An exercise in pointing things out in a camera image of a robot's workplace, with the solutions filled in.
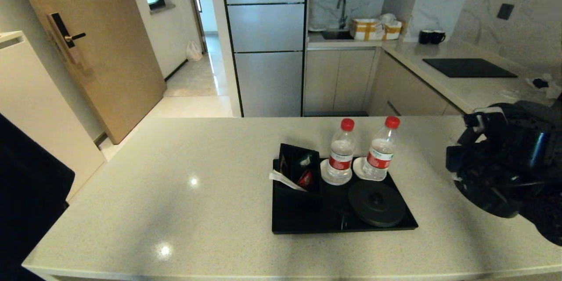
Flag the white crumpled cloth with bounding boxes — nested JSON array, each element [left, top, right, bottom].
[[525, 74, 562, 100]]

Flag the cardboard box with yellow tape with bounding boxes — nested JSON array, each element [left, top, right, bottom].
[[350, 18, 402, 42]]

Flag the dark kitchen faucet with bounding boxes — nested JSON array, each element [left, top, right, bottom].
[[336, 0, 348, 30]]

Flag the white paper stick sachet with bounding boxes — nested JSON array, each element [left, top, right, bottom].
[[269, 170, 308, 192]]

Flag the beige kitchen base cabinet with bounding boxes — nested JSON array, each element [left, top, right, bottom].
[[303, 48, 466, 118]]

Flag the round black kettle base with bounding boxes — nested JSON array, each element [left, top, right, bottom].
[[348, 180, 407, 228]]

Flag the person in black clothes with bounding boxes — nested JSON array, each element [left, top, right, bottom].
[[0, 113, 76, 281]]

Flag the light wooden door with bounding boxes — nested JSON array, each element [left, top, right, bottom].
[[12, 0, 167, 145]]

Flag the clear water bottle red cap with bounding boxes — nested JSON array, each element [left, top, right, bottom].
[[362, 116, 400, 180], [327, 118, 355, 184]]

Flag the white plastic bag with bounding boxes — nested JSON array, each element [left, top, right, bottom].
[[185, 42, 203, 62]]

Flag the black electronic door lock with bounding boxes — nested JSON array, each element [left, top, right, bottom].
[[47, 12, 87, 65]]

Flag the silver refrigerator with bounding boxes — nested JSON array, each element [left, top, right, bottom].
[[220, 0, 308, 118]]

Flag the white round coaster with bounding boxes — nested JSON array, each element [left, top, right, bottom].
[[353, 157, 388, 182], [320, 159, 353, 186]]

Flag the black induction cooktop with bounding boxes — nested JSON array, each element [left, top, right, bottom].
[[421, 59, 518, 79]]

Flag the black condiment organizer box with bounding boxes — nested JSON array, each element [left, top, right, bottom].
[[274, 143, 324, 210]]

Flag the steel kitchen sink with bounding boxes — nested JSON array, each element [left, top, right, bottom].
[[321, 30, 354, 41]]

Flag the black rectangular serving tray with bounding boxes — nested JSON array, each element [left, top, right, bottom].
[[271, 157, 418, 234]]

